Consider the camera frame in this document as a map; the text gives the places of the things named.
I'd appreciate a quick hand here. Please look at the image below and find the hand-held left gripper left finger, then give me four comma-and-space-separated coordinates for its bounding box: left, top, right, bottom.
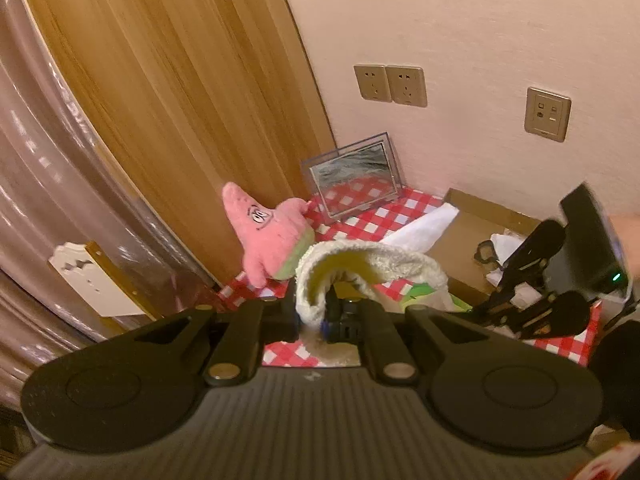
135, 280, 301, 387

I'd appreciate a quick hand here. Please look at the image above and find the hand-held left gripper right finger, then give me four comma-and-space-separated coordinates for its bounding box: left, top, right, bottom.
322, 297, 481, 387

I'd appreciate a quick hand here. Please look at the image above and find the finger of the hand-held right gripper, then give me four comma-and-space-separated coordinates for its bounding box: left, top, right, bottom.
472, 290, 593, 340
492, 219, 567, 291

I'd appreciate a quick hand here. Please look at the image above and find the white mask with black straps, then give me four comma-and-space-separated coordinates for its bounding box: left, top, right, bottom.
474, 232, 551, 306

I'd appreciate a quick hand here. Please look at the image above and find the brown cardboard box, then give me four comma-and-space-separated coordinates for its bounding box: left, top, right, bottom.
425, 187, 601, 311

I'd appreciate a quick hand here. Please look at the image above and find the cream fluffy towel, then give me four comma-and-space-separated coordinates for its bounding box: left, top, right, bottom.
294, 202, 460, 367

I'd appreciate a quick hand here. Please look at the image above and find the green tissue box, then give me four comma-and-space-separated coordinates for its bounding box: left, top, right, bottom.
397, 280, 476, 313

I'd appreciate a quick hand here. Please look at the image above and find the pink star plush toy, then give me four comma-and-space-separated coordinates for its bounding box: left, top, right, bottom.
221, 181, 316, 289

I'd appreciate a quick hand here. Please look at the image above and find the red checkered tablecloth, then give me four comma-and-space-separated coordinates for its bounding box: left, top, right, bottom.
217, 180, 601, 368

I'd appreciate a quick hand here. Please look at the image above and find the white and wood chair back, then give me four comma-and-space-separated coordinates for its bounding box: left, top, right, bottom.
48, 241, 166, 321

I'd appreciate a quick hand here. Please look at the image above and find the wooden door panel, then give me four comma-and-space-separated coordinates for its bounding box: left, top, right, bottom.
15, 0, 336, 321

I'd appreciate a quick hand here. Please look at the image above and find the beige patterned curtain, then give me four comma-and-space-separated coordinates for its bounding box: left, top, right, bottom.
0, 0, 216, 411

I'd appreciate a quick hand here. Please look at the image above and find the beige data wall socket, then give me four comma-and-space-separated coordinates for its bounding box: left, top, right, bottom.
524, 86, 572, 143

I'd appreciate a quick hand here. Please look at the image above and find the clear acrylic picture frame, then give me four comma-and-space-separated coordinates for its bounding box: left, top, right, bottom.
300, 131, 405, 219

